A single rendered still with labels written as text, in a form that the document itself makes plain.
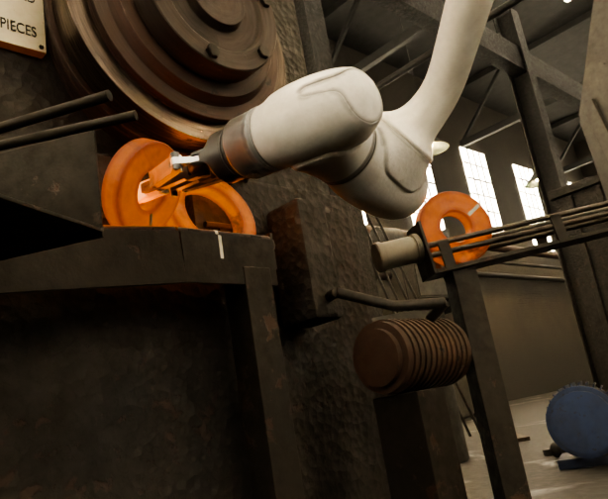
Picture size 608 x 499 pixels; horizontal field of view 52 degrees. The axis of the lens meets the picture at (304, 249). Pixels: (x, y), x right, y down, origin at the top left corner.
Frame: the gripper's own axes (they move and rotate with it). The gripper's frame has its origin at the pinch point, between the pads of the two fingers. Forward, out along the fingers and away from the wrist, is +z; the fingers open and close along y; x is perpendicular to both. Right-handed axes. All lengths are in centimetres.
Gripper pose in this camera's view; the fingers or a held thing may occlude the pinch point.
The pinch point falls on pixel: (152, 190)
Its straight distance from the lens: 102.0
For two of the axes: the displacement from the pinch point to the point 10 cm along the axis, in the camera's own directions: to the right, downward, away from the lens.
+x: -1.6, -9.8, 1.5
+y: 6.2, 0.2, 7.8
